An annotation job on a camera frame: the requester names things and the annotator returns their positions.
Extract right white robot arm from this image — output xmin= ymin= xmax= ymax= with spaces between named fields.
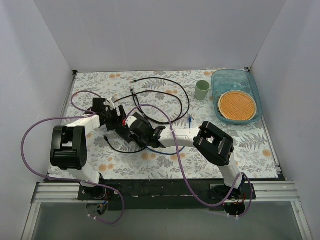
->
xmin=124 ymin=112 xmax=245 ymax=199

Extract green cup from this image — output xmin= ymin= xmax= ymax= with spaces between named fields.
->
xmin=194 ymin=80 xmax=210 ymax=101

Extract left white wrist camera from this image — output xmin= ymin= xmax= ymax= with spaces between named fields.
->
xmin=107 ymin=96 xmax=116 ymax=110

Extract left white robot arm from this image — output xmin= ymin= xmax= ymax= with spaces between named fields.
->
xmin=50 ymin=98 xmax=127 ymax=200

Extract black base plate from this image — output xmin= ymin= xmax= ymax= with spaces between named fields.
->
xmin=74 ymin=178 xmax=260 ymax=217

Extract blue ethernet cable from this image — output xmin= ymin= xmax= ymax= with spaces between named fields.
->
xmin=146 ymin=116 xmax=195 ymax=156

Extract teal plastic bin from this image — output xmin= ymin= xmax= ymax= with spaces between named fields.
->
xmin=211 ymin=69 xmax=263 ymax=125

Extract orange woven plate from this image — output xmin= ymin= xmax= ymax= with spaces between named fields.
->
xmin=217 ymin=90 xmax=257 ymax=121

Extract aluminium rail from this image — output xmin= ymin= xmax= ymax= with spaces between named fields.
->
xmin=31 ymin=181 xmax=301 ymax=203

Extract floral table mat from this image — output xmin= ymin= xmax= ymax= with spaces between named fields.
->
xmin=66 ymin=69 xmax=280 ymax=179

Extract black network switch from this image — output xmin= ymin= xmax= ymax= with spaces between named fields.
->
xmin=115 ymin=124 xmax=134 ymax=144

